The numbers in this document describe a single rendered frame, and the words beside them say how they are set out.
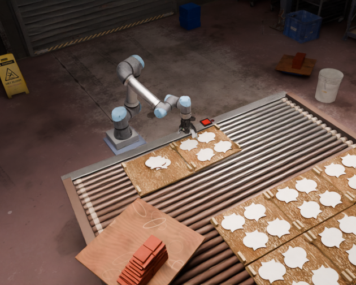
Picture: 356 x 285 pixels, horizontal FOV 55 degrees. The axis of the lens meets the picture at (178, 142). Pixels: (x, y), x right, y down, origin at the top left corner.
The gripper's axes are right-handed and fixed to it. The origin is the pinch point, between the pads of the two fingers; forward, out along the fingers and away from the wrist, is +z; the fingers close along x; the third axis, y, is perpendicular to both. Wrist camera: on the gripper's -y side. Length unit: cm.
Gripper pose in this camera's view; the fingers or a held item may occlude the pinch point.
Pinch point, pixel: (188, 136)
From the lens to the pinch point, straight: 255.5
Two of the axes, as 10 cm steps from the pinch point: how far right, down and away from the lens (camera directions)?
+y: -4.4, 6.0, -6.6
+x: 8.9, 2.5, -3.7
